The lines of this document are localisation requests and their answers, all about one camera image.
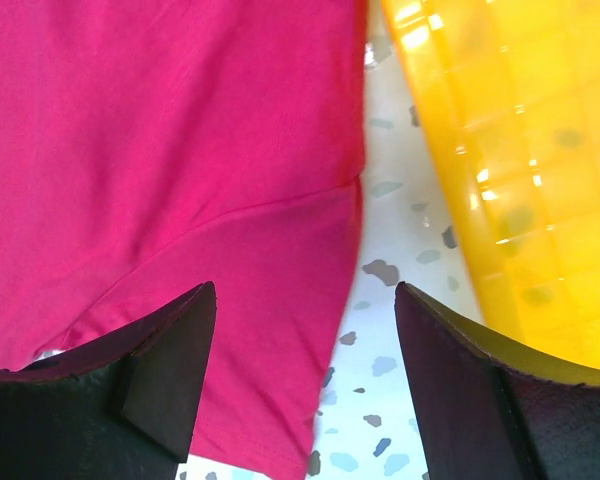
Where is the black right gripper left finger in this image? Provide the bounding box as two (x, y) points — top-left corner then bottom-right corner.
(0, 282), (216, 479)

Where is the magenta pink t-shirt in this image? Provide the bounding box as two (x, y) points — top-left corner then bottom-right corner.
(0, 1), (367, 479)

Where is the yellow plastic tray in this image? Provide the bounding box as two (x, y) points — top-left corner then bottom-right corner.
(383, 0), (600, 369)

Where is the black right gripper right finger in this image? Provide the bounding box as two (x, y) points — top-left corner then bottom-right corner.
(395, 282), (600, 479)

